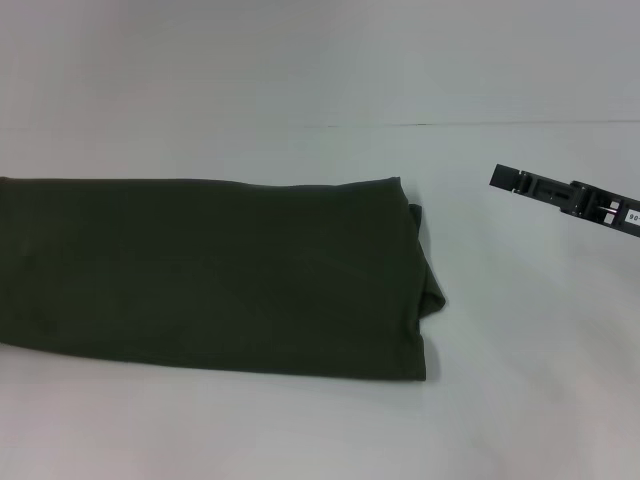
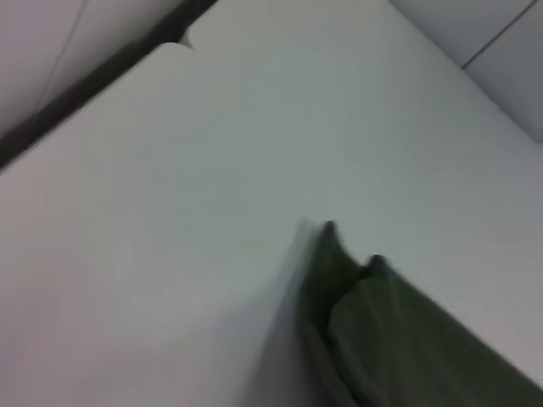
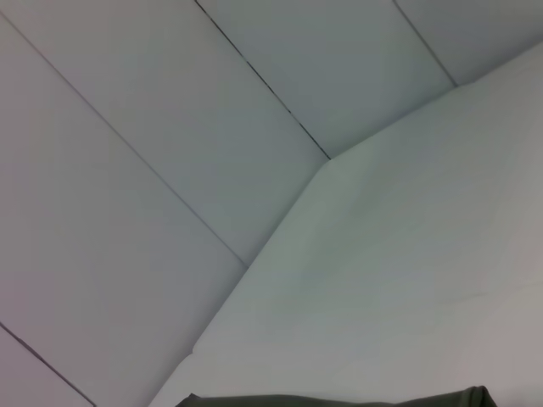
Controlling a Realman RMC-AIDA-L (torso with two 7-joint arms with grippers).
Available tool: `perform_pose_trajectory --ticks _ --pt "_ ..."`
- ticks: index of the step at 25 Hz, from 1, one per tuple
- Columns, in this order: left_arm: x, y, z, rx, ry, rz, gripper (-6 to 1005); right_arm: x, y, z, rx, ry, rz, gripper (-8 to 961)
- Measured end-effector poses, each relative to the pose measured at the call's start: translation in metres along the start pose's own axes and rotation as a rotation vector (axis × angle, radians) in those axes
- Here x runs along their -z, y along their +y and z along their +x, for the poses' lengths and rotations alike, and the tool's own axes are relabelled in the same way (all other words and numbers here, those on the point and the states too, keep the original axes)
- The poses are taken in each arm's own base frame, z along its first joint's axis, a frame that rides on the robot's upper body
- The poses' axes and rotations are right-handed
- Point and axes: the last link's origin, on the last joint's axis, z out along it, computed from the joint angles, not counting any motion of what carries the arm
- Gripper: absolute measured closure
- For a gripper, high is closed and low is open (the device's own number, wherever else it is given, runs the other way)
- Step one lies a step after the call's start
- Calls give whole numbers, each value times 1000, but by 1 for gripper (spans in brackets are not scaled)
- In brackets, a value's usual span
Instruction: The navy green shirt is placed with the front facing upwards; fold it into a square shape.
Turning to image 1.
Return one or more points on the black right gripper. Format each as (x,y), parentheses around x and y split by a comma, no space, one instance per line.
(607,206)

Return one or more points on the dark green FREE t-shirt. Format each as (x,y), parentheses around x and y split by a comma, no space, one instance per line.
(215,275)

